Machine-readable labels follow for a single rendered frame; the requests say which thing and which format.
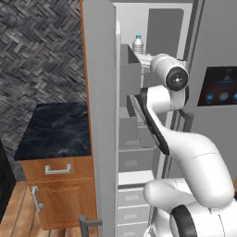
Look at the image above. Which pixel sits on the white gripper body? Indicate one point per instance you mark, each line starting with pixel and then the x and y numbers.
pixel 145 59

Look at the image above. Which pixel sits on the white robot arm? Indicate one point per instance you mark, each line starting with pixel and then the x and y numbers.
pixel 197 160

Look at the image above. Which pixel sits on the grey freezer door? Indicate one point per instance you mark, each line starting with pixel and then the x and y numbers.
pixel 102 108

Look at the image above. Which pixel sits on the grey fridge door with screen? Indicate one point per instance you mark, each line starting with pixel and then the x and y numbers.
pixel 216 37

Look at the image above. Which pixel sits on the white freezer drawer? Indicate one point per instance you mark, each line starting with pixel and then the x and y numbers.
pixel 131 230
pixel 131 197
pixel 132 215

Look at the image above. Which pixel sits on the wooden cupboard door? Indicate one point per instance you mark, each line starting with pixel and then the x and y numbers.
pixel 68 203

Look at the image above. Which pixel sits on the clear plastic water bottle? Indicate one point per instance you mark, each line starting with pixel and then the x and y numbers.
pixel 138 45

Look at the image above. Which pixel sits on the grey fridge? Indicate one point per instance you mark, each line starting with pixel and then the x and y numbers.
pixel 135 18

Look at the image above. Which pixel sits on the wooden fridge side panel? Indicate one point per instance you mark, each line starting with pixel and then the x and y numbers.
pixel 84 61

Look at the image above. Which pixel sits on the wooden drawer front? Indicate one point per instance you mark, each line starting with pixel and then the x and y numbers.
pixel 80 168

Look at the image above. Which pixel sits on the black appliance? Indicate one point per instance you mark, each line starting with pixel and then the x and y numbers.
pixel 5 182

